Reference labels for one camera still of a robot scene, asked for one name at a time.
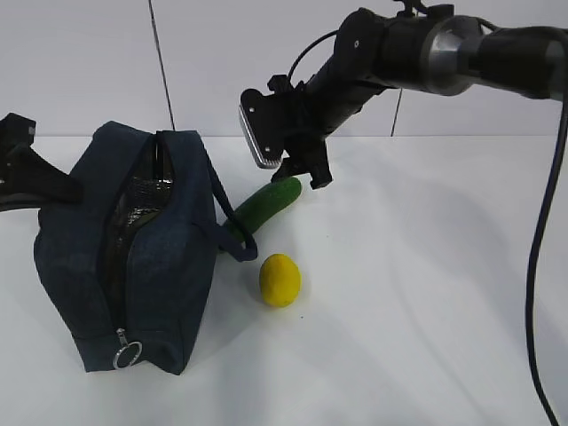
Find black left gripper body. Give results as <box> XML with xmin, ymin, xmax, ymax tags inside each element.
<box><xmin>1</xmin><ymin>113</ymin><xmax>36</xmax><ymax>195</ymax></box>

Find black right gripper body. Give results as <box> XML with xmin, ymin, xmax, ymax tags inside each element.
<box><xmin>267</xmin><ymin>75</ymin><xmax>333</xmax><ymax>189</ymax></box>

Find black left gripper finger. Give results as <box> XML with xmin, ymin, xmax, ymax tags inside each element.
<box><xmin>0</xmin><ymin>193</ymin><xmax>44</xmax><ymax>212</ymax></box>
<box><xmin>32</xmin><ymin>149</ymin><xmax>83</xmax><ymax>204</ymax></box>

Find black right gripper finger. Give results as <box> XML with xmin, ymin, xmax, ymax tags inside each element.
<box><xmin>271</xmin><ymin>156</ymin><xmax>306</xmax><ymax>182</ymax></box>

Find green cucumber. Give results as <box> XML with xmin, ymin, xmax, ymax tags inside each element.
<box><xmin>234</xmin><ymin>177</ymin><xmax>303</xmax><ymax>234</ymax></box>

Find yellow lemon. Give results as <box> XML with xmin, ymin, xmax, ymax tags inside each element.
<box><xmin>259</xmin><ymin>254</ymin><xmax>302</xmax><ymax>308</ymax></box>

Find dark blue fabric bag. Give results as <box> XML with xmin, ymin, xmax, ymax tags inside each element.
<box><xmin>34</xmin><ymin>122</ymin><xmax>257</xmax><ymax>375</ymax></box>

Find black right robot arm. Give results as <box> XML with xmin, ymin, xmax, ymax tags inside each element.
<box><xmin>241</xmin><ymin>1</ymin><xmax>567</xmax><ymax>189</ymax></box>

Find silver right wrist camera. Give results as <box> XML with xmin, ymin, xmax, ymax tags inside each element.
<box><xmin>239</xmin><ymin>89</ymin><xmax>292</xmax><ymax>170</ymax></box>

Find silver zipper pull ring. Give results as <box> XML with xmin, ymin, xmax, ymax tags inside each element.
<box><xmin>113</xmin><ymin>327</ymin><xmax>144</xmax><ymax>370</ymax></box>

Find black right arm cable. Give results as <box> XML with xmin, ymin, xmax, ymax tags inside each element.
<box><xmin>525</xmin><ymin>99</ymin><xmax>568</xmax><ymax>426</ymax></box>

